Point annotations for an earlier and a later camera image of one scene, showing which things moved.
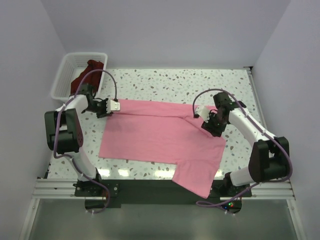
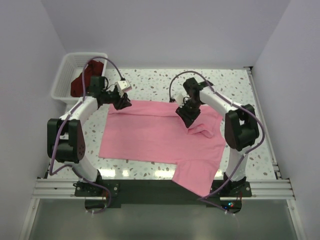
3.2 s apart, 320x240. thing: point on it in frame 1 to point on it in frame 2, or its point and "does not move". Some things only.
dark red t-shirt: [93, 79] does not move
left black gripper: [104, 113] to [122, 102]
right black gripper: [216, 132] to [188, 118]
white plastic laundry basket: [72, 66] does not move
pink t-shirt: [164, 133] does not move
